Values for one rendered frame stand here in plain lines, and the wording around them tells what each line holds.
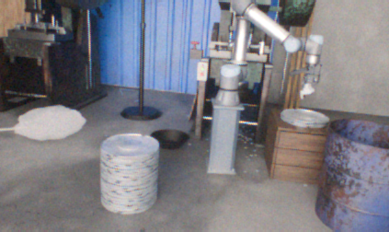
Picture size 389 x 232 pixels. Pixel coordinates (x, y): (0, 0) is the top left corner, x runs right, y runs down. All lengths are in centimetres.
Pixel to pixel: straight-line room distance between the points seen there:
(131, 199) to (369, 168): 109
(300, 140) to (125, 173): 106
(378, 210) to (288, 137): 62
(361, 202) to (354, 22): 260
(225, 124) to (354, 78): 235
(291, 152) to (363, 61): 219
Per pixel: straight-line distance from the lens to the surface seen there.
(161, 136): 251
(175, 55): 392
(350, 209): 171
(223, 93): 194
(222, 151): 203
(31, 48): 307
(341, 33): 395
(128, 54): 410
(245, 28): 203
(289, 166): 209
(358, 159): 160
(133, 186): 160
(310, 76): 196
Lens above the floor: 97
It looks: 18 degrees down
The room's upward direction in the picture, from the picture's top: 4 degrees clockwise
